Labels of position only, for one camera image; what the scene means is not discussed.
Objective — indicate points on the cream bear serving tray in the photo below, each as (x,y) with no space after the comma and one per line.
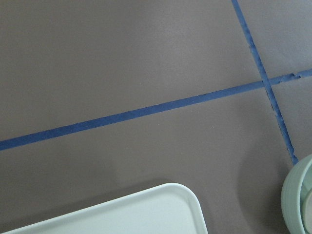
(170,208)

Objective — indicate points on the light green bowl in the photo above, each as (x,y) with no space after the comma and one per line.
(296,188)

